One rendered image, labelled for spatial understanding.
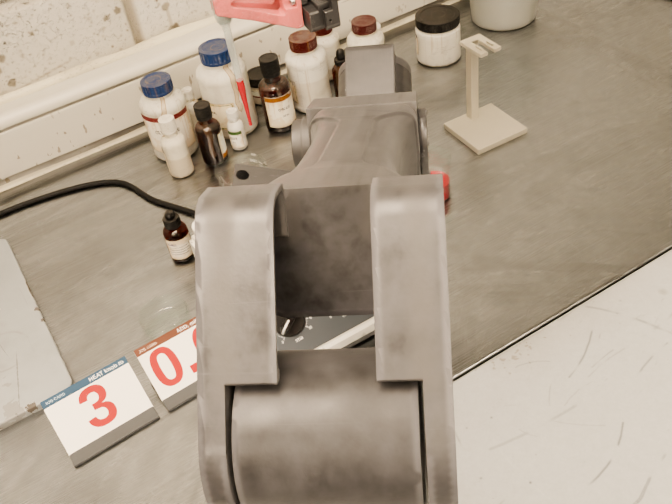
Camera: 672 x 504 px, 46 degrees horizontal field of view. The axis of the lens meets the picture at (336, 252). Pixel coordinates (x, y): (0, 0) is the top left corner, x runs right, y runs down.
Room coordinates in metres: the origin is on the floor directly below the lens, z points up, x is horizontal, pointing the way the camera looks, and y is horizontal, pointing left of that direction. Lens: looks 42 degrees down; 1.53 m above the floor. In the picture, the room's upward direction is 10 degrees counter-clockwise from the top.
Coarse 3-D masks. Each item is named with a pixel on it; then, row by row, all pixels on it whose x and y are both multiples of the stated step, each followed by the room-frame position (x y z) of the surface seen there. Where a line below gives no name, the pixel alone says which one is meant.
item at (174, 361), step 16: (176, 336) 0.56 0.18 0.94; (192, 336) 0.56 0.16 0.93; (160, 352) 0.55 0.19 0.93; (176, 352) 0.55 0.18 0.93; (192, 352) 0.55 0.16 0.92; (160, 368) 0.53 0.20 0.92; (176, 368) 0.53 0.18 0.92; (192, 368) 0.53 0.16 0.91; (160, 384) 0.52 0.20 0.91; (176, 384) 0.52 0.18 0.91
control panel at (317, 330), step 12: (312, 324) 0.54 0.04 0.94; (324, 324) 0.54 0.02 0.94; (336, 324) 0.54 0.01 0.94; (348, 324) 0.54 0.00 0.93; (300, 336) 0.53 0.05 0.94; (312, 336) 0.53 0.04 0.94; (324, 336) 0.53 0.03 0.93; (336, 336) 0.53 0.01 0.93; (288, 348) 0.52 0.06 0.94; (300, 348) 0.52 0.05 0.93; (312, 348) 0.52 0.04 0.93
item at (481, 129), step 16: (480, 48) 0.87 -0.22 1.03; (496, 48) 0.87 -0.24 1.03; (480, 112) 0.91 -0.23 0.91; (496, 112) 0.90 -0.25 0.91; (448, 128) 0.89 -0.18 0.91; (464, 128) 0.88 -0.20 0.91; (480, 128) 0.87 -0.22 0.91; (496, 128) 0.87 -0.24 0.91; (512, 128) 0.86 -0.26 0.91; (480, 144) 0.84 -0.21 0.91; (496, 144) 0.84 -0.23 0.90
